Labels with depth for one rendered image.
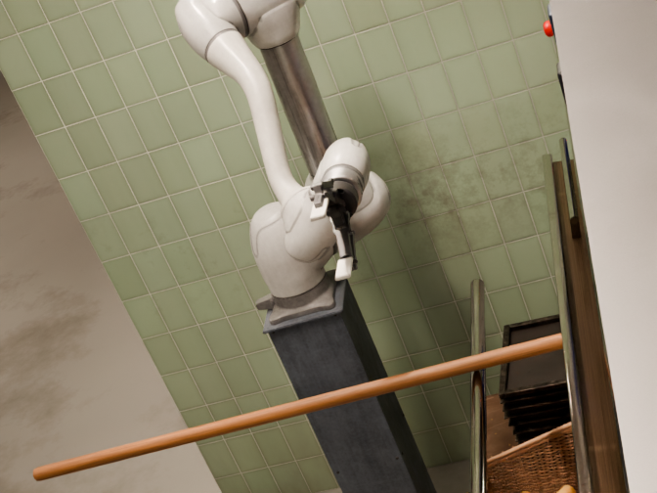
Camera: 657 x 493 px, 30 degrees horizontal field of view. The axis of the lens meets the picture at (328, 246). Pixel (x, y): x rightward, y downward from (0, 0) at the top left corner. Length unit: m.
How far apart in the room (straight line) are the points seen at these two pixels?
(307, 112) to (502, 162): 0.71
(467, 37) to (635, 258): 2.61
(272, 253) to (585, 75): 2.09
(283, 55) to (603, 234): 2.22
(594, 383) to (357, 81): 1.75
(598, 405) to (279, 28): 1.45
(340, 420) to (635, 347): 2.64
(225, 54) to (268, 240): 0.52
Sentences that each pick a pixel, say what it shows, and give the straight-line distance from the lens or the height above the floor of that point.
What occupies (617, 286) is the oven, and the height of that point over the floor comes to 2.10.
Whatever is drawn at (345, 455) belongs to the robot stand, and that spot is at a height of 0.55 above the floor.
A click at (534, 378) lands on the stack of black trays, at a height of 0.83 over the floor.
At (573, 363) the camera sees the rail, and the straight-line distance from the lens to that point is 1.89.
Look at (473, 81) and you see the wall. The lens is 3.42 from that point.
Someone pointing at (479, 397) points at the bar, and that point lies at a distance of 2.33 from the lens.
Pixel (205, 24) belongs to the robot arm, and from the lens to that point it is 2.88.
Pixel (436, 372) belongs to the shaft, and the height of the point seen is 1.20.
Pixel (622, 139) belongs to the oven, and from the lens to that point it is 0.94.
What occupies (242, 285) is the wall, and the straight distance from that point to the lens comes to 3.79.
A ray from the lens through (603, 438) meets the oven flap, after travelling 1.77.
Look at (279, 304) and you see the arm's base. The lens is 3.19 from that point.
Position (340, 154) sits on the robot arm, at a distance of 2.57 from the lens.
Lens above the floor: 2.51
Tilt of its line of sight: 26 degrees down
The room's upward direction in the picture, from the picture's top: 23 degrees counter-clockwise
